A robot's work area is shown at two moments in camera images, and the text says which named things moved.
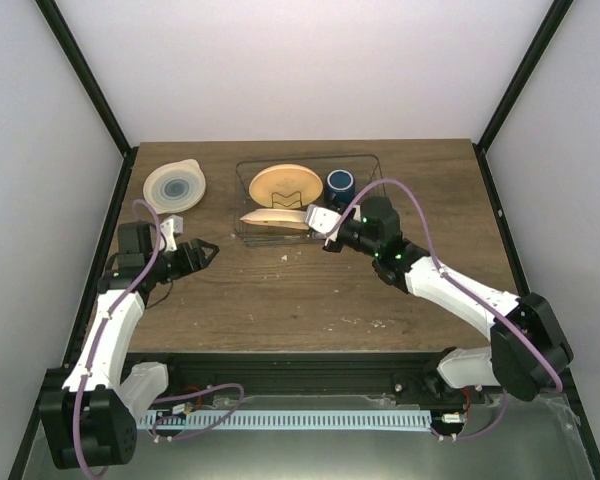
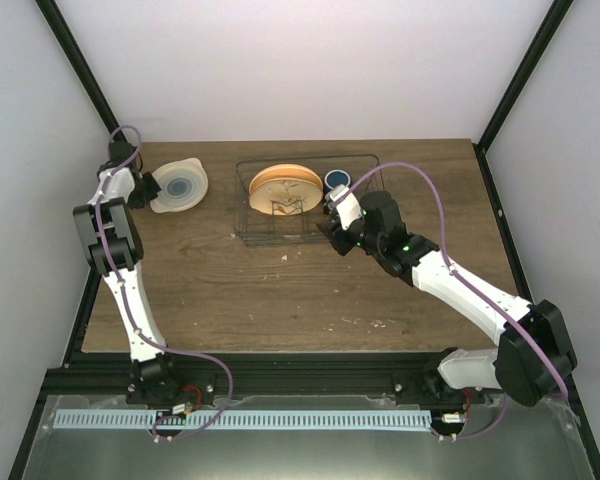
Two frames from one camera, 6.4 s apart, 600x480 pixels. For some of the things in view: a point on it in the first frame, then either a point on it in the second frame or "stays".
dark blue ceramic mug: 339,188 stays
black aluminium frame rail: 311,373 stays
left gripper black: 199,262 -> 152,190
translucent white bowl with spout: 174,186 stays
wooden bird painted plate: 295,219 -> 288,196
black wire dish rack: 273,196 stays
